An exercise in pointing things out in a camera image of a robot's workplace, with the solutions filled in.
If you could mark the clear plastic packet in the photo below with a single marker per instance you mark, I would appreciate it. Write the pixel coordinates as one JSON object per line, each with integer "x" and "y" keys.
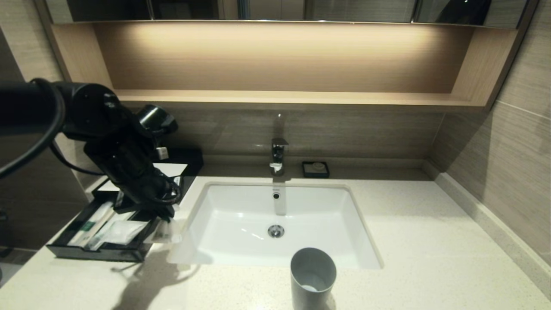
{"x": 127, "y": 231}

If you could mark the chrome sink drain stopper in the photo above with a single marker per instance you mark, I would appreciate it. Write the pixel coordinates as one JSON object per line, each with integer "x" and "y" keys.
{"x": 276, "y": 231}

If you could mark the long packet with green label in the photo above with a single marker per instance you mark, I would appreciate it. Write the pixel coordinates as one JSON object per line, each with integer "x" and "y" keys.
{"x": 90, "y": 226}

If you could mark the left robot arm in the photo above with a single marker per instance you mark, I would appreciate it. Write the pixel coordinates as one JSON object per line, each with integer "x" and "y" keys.
{"x": 86, "y": 112}

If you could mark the white ceramic sink basin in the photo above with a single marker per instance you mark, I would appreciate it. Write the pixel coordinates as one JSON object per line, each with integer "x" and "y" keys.
{"x": 258, "y": 215}

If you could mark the stone backsplash ledge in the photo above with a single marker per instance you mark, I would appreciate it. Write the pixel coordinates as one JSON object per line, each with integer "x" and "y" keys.
{"x": 495, "y": 224}

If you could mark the black soap dish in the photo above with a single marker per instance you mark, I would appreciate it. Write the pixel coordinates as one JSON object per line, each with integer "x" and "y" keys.
{"x": 316, "y": 174}

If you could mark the grey cup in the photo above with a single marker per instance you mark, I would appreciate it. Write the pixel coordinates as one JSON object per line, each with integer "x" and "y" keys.
{"x": 312, "y": 280}

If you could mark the small packet with green label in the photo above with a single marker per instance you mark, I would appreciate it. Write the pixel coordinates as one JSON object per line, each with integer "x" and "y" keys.
{"x": 168, "y": 232}

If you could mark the wooden wall shelf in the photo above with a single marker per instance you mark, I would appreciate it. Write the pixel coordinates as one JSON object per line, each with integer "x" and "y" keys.
{"x": 275, "y": 60}

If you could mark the black amenity tray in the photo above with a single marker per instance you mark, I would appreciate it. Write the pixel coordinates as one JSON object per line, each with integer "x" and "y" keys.
{"x": 77, "y": 254}

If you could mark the round beige soap bar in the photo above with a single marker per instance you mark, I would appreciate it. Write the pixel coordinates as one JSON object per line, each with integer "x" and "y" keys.
{"x": 317, "y": 166}

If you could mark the mirror cabinet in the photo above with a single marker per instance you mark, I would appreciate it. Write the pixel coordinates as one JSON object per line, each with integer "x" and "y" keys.
{"x": 344, "y": 9}

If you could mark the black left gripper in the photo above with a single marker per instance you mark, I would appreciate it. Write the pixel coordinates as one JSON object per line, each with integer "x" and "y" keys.
{"x": 129, "y": 172}

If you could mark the black box body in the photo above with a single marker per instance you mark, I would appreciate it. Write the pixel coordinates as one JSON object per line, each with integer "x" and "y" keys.
{"x": 191, "y": 159}

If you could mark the chrome faucet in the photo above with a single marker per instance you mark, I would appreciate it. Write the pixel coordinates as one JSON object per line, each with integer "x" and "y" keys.
{"x": 279, "y": 155}

